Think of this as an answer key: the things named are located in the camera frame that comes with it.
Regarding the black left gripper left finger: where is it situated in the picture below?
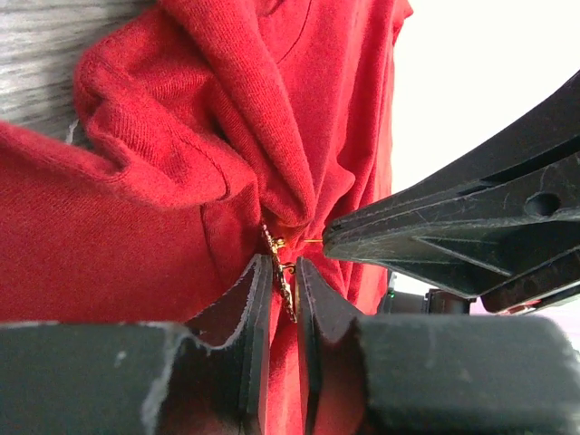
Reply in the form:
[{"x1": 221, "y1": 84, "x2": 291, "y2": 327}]
[{"x1": 1, "y1": 255, "x2": 273, "y2": 434}]

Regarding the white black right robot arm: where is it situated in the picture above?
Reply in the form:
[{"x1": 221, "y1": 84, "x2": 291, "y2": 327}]
[{"x1": 323, "y1": 77, "x2": 579, "y2": 314}]

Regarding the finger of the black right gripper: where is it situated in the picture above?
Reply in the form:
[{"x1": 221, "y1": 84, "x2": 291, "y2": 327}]
[{"x1": 323, "y1": 77, "x2": 579, "y2": 313}]

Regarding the red t-shirt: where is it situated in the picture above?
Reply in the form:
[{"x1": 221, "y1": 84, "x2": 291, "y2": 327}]
[{"x1": 0, "y1": 0, "x2": 414, "y2": 435}]

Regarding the red gold maple leaf brooch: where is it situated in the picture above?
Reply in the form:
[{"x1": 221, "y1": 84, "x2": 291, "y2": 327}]
[{"x1": 261, "y1": 224, "x2": 324, "y2": 324}]

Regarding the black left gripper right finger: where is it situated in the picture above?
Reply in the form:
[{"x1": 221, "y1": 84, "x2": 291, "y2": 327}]
[{"x1": 295, "y1": 258, "x2": 579, "y2": 434}]

